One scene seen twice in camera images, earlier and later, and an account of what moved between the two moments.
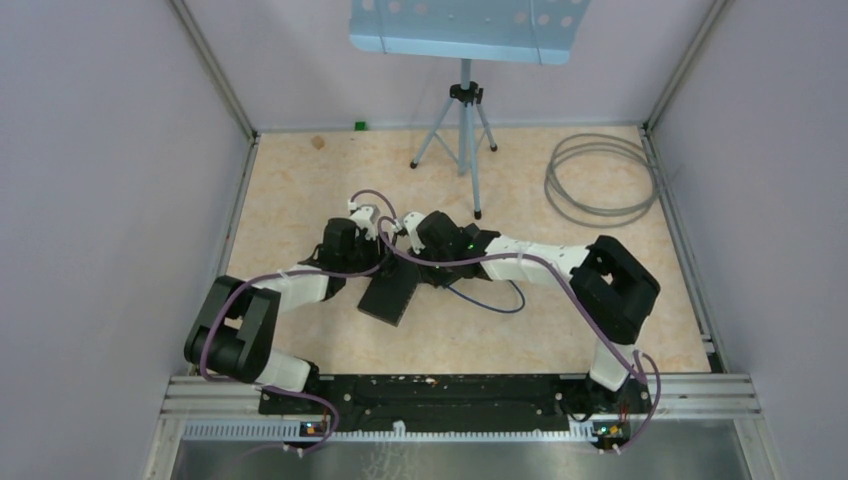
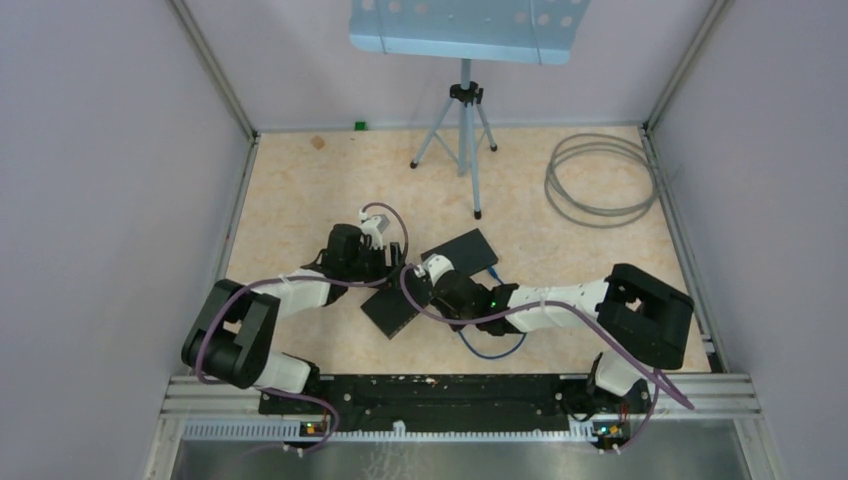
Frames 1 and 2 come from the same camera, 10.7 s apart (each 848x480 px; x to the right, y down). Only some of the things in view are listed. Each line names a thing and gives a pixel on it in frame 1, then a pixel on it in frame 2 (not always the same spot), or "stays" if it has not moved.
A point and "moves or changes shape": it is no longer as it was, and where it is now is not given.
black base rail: [460, 403] stays
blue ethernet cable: [493, 308] moves or changes shape
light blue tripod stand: [539, 32] stays
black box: [390, 289] moves or changes shape
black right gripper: [435, 279] -> [442, 305]
